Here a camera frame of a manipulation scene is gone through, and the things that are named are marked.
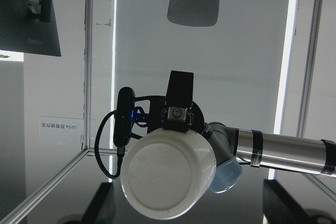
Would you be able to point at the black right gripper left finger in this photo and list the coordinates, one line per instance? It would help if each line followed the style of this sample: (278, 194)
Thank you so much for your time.
(102, 207)

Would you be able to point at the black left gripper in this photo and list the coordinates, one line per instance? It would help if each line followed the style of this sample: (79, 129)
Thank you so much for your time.
(176, 111)

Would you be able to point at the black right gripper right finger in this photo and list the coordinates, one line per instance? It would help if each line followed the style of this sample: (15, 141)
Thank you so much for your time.
(279, 206)

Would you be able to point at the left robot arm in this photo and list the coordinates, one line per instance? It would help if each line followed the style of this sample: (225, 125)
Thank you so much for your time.
(232, 146)

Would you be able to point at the black monitor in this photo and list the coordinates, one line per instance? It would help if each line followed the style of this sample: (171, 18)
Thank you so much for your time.
(29, 26)

